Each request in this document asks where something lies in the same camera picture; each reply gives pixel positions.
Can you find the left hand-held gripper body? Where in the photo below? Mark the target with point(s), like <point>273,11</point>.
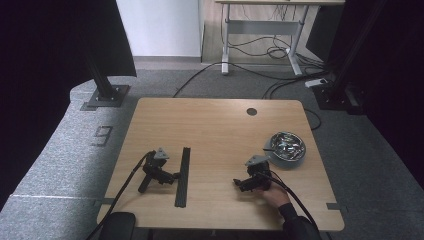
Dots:
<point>153,168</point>

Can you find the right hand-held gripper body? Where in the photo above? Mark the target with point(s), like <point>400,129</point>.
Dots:
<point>258,173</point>

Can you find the row of black sticks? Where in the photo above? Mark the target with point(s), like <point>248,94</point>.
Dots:
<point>182,176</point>

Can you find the metal bowl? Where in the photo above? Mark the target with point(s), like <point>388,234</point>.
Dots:
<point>287,146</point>

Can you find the person's right hand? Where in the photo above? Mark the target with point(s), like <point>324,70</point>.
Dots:
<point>275,195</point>

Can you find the round black table grommet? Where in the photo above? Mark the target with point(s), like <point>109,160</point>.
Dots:
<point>251,111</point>

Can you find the black metal stand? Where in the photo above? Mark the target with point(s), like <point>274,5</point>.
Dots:
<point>340,90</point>
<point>105,90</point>

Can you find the white power strip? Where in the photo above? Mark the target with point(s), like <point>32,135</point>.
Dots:
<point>316,82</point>

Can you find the black curtain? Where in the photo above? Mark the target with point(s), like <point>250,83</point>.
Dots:
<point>400,83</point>
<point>40,83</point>

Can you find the white desk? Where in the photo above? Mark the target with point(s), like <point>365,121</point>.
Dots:
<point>263,26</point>

